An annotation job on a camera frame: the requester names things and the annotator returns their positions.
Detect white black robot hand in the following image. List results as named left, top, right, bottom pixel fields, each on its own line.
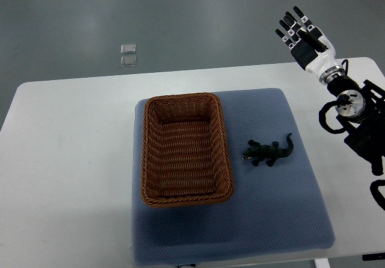
left=276, top=6, right=346, bottom=85

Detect white table leg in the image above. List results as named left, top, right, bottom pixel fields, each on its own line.
left=314, top=258, right=331, bottom=268

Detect upper metal floor plate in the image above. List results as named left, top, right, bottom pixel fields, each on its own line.
left=120, top=43, right=137, bottom=54

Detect brown wicker basket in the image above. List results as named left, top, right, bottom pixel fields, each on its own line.
left=141, top=93, right=235, bottom=208

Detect blue fabric mat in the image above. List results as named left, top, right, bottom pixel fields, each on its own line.
left=132, top=89, right=335, bottom=266

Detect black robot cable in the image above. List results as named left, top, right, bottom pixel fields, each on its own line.
left=318, top=101, right=350, bottom=134

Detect dark toy crocodile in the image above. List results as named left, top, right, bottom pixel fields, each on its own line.
left=242, top=133, right=294, bottom=167

